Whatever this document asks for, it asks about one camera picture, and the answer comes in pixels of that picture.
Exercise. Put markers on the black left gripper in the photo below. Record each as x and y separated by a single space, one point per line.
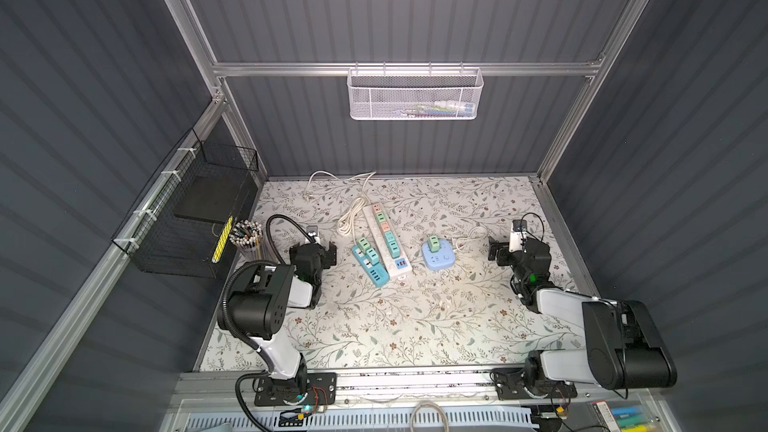
326 258

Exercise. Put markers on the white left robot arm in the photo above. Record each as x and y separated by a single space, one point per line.
253 307

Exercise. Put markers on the light green plug adapter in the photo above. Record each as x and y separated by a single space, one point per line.
364 244

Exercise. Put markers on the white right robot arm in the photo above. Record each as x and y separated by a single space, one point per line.
622 350

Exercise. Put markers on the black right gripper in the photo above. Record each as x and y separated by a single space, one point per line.
504 252

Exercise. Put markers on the pencil cup holder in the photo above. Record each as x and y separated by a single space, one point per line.
248 237

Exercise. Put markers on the teal plug adapter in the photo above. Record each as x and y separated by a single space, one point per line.
373 256

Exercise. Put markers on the white multicolour power strip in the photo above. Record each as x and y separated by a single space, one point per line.
398 268

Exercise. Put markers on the blue square power socket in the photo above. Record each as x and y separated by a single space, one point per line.
442 260

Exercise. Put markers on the white wire mesh basket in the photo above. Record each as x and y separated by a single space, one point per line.
426 95

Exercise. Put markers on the clear box of markers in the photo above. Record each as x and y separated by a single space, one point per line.
631 415

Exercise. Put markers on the black wire mesh basket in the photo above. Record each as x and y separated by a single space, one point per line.
174 228

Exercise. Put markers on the teal power strip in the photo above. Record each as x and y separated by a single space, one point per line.
377 273

